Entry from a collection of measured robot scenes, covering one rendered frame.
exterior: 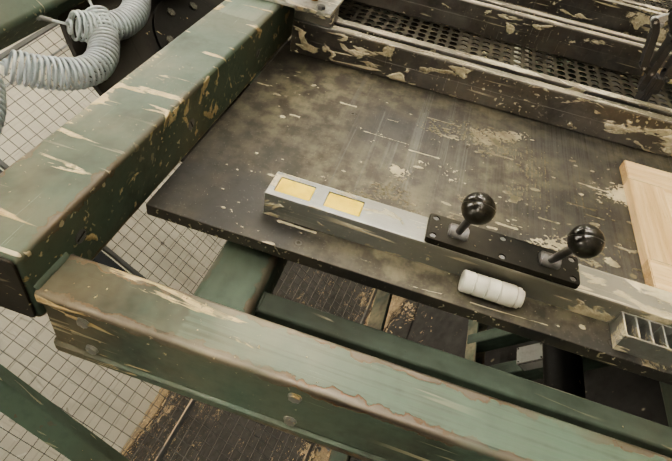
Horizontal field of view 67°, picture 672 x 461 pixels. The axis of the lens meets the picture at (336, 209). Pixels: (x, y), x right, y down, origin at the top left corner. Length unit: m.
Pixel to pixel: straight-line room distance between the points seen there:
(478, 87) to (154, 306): 0.75
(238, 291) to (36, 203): 0.25
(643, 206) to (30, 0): 1.20
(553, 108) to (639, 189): 0.22
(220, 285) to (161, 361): 0.14
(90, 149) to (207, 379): 0.30
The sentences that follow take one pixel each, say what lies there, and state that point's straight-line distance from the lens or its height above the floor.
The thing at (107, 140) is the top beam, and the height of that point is 1.83.
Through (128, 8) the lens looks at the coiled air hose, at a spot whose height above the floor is 2.02.
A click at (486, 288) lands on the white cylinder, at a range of 0.67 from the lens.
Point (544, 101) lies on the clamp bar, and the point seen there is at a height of 1.35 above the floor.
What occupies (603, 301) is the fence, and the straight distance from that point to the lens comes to 0.73.
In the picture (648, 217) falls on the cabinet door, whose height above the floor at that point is 1.20.
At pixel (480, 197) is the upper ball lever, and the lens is 0.58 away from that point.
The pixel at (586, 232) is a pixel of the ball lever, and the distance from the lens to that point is 0.60.
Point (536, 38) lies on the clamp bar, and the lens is 1.40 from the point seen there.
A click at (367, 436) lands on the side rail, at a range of 0.57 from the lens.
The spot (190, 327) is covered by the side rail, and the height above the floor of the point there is 1.64.
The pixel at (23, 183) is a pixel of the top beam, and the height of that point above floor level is 1.85.
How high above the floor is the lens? 1.81
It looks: 20 degrees down
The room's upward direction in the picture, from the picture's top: 43 degrees counter-clockwise
